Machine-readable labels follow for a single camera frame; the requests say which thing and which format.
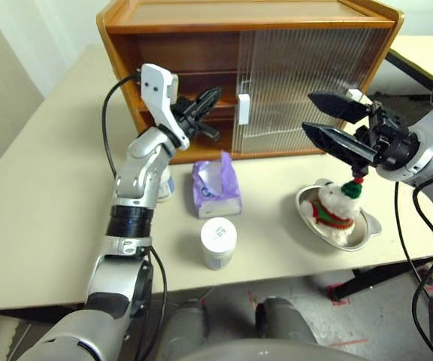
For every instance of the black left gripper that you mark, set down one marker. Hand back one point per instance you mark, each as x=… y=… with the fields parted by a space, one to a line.
x=188 y=118

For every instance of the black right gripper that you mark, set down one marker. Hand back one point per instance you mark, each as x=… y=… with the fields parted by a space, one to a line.
x=393 y=146

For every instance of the purple tissue pack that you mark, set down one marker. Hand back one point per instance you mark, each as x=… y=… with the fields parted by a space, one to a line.
x=226 y=176

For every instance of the ribbed clear sliding door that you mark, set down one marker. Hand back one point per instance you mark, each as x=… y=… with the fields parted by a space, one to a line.
x=295 y=75

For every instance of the white plush toy green hat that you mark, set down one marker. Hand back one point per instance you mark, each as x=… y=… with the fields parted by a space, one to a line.
x=333 y=203

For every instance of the white bottle with label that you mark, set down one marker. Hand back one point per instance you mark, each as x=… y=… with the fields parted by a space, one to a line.
x=167 y=188
x=218 y=235

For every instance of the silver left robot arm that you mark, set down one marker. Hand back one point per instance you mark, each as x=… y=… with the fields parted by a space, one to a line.
x=137 y=176

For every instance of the wooden cabinet with shelves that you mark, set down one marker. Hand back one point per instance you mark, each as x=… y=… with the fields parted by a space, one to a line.
x=239 y=15

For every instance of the grey rounded shape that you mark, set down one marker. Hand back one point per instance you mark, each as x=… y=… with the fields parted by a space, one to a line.
x=284 y=319
x=186 y=327

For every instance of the grey robot torso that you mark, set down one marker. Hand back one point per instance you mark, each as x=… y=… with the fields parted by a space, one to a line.
x=276 y=353

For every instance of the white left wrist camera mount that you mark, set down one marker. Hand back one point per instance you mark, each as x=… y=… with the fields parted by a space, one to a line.
x=156 y=90

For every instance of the beige side table black frame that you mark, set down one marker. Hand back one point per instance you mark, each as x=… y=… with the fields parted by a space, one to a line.
x=419 y=49

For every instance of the black table leg frame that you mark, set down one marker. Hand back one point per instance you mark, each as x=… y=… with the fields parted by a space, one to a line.
x=374 y=278

